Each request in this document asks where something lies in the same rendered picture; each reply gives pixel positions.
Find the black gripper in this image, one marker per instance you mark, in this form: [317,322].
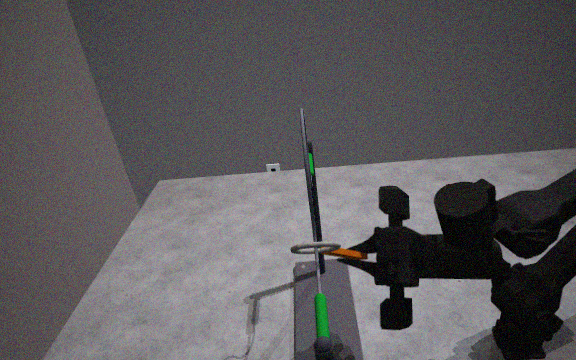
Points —
[396,312]

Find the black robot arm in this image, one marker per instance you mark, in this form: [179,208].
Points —
[526,223]

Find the orange bar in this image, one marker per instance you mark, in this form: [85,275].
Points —
[330,249]

